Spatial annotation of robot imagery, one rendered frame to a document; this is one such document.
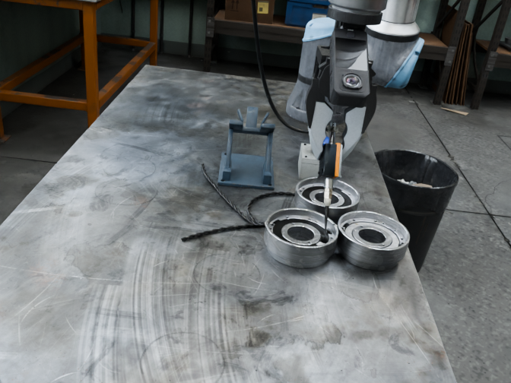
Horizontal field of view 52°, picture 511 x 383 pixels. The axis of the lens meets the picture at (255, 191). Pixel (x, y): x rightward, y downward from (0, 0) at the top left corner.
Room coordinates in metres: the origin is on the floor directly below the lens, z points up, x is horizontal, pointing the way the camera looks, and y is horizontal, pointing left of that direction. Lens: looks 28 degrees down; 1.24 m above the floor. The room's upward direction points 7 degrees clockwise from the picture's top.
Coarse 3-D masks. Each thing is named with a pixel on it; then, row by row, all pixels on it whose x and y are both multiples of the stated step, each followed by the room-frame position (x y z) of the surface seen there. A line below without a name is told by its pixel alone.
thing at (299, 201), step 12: (312, 180) 0.81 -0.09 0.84; (324, 180) 0.81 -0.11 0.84; (336, 180) 0.81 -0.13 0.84; (300, 192) 0.77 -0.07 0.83; (312, 192) 0.78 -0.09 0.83; (348, 192) 0.79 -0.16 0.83; (300, 204) 0.74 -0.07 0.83; (312, 204) 0.72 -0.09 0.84; (336, 204) 0.75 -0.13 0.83; (336, 216) 0.72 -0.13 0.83
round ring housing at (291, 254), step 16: (288, 208) 0.69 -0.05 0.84; (288, 224) 0.67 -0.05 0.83; (304, 224) 0.67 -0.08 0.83; (320, 224) 0.68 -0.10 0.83; (272, 240) 0.62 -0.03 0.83; (304, 240) 0.67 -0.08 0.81; (336, 240) 0.63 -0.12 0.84; (272, 256) 0.62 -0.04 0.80; (288, 256) 0.60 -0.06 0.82; (304, 256) 0.60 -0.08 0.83; (320, 256) 0.60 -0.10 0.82
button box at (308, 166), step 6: (306, 144) 0.94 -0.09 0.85; (300, 150) 0.93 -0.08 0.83; (306, 150) 0.91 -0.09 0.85; (312, 150) 0.91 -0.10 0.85; (300, 156) 0.91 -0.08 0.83; (306, 156) 0.89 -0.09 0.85; (312, 156) 0.89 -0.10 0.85; (300, 162) 0.89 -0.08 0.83; (306, 162) 0.88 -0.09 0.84; (312, 162) 0.88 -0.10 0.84; (318, 162) 0.88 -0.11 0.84; (300, 168) 0.88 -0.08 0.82; (306, 168) 0.88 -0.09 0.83; (312, 168) 0.88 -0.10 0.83; (318, 168) 0.88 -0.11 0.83; (300, 174) 0.88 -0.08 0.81; (306, 174) 0.88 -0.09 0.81; (312, 174) 0.88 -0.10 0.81; (318, 174) 0.88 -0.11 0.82
